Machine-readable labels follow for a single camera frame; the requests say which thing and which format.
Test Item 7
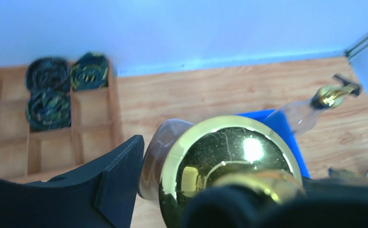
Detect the tall oil bottle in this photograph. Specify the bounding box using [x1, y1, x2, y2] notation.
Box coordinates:
[138, 115, 308, 228]
[266, 74, 363, 134]

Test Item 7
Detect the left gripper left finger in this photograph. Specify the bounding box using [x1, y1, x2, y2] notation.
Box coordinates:
[0, 135, 144, 228]

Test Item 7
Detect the green coiled cable roll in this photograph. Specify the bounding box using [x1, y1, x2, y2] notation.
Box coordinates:
[70, 52, 110, 92]

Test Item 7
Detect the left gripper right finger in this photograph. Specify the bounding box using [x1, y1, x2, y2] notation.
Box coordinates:
[182, 178, 368, 228]

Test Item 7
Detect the blue plastic divided bin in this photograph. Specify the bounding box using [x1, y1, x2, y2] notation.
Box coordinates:
[236, 109, 310, 178]

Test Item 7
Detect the wooden compartment tray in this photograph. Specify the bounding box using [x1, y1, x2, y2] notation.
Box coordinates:
[0, 56, 122, 181]

